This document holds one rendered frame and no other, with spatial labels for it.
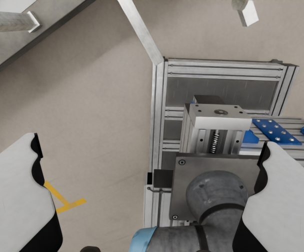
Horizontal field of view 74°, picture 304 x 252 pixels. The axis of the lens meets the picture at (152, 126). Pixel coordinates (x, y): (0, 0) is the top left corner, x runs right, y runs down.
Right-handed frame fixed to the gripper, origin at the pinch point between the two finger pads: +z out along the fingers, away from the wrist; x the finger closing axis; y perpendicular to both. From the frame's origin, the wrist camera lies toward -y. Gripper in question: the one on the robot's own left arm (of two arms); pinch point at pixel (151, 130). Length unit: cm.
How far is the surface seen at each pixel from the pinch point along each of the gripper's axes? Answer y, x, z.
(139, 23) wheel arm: -5.8, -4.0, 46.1
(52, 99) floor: 48, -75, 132
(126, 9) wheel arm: -8.8, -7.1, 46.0
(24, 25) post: -4, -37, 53
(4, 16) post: -6, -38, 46
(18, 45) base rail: 2, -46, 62
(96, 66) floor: 22, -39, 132
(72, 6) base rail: -10, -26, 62
